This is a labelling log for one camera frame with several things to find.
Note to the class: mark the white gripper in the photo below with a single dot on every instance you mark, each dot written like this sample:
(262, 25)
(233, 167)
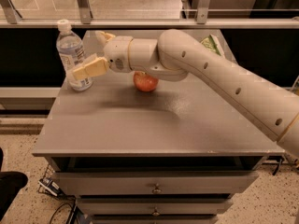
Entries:
(117, 52)

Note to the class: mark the green chip bag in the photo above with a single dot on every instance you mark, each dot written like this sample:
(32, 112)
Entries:
(212, 43)

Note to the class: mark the black object at left edge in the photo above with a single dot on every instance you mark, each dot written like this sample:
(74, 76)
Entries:
(10, 185)

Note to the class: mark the grey drawer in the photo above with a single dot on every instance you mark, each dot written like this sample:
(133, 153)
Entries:
(176, 219)
(154, 183)
(154, 206)

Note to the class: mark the middle grey drawer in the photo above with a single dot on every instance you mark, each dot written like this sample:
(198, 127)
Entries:
(154, 206)

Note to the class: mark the blue power strip on floor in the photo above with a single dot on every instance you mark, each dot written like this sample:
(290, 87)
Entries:
(49, 185)

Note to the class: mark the grey drawer cabinet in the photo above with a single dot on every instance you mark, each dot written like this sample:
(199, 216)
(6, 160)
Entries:
(182, 126)

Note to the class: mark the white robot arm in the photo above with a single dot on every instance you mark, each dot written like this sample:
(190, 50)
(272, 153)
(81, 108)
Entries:
(174, 55)

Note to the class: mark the clear blue plastic water bottle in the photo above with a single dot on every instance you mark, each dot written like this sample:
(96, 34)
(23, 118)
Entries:
(71, 52)

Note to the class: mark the red apple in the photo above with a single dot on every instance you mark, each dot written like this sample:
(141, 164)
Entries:
(145, 82)

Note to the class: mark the metal glass railing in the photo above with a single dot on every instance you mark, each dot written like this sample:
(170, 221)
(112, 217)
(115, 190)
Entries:
(213, 14)

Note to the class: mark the top grey drawer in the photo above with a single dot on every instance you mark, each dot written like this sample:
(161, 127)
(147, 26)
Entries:
(154, 183)

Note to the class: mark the bottom grey drawer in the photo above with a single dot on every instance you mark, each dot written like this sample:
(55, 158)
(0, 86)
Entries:
(176, 219)

